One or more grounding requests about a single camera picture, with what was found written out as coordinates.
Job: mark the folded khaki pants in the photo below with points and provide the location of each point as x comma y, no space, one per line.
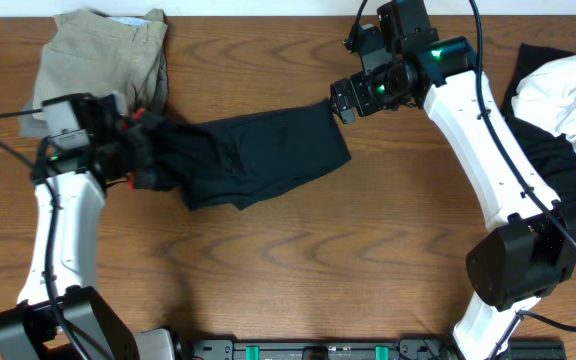
94,54

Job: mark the black garment with logo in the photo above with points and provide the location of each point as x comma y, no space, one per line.
551,156

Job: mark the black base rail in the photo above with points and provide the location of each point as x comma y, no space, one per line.
368,351

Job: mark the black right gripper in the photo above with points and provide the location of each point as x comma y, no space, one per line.
358,87

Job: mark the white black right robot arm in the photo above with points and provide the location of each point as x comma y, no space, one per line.
530,247

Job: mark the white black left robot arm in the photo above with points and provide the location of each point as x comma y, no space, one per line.
59,312

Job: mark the white crumpled shirt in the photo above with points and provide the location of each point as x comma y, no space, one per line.
546,98

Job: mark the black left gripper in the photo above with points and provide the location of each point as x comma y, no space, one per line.
131,136

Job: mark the black leggings red waistband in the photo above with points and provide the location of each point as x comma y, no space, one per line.
238,161

